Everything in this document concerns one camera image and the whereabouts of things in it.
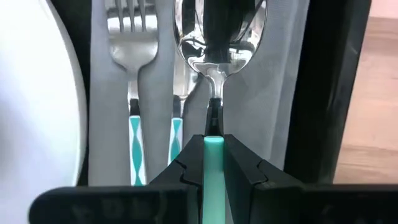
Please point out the white round plate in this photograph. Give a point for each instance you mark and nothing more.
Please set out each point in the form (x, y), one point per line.
(37, 93)

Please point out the black plastic serving tray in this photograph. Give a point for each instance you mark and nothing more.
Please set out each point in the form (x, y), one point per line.
(326, 93)

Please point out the grey cloth napkin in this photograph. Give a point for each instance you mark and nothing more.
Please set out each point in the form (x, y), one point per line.
(264, 109)

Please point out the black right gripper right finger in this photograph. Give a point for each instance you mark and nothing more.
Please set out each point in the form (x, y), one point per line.
(242, 168)

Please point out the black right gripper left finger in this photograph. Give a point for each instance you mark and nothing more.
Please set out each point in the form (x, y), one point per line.
(186, 168)

